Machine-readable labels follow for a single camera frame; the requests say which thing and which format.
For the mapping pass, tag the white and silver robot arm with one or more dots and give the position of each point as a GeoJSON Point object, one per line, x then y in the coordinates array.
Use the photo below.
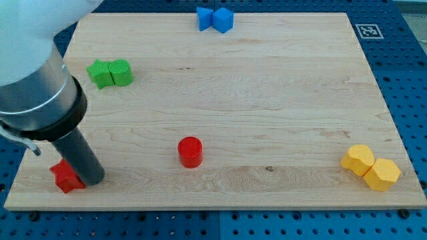
{"type": "Point", "coordinates": [40, 99]}

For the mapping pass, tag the green star block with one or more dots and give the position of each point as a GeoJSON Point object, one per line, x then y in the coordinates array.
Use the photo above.
{"type": "Point", "coordinates": [99, 73]}

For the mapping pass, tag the red star block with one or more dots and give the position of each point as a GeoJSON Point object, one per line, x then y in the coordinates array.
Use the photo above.
{"type": "Point", "coordinates": [65, 177]}

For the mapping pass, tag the wooden board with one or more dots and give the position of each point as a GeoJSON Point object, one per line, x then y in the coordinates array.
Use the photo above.
{"type": "Point", "coordinates": [276, 102]}

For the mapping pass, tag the red cylinder block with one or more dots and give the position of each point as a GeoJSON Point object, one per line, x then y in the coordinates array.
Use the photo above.
{"type": "Point", "coordinates": [190, 151]}

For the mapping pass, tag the blue cube block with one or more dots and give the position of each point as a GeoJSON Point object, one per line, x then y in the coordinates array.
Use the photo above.
{"type": "Point", "coordinates": [223, 20]}

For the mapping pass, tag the blue triangle block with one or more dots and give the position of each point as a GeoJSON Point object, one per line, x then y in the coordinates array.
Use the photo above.
{"type": "Point", "coordinates": [204, 17]}

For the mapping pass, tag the green cylinder block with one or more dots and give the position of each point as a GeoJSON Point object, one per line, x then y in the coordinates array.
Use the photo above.
{"type": "Point", "coordinates": [121, 72]}

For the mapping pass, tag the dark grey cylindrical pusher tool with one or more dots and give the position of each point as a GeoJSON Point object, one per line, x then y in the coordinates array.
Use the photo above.
{"type": "Point", "coordinates": [79, 155]}

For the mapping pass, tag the yellow heart block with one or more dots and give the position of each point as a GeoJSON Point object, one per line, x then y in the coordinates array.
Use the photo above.
{"type": "Point", "coordinates": [359, 159]}

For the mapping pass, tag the yellow hexagon block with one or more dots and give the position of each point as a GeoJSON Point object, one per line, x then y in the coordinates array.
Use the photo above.
{"type": "Point", "coordinates": [382, 175]}

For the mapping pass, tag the white fiducial marker tag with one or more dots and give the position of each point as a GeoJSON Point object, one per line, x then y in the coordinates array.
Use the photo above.
{"type": "Point", "coordinates": [369, 31]}

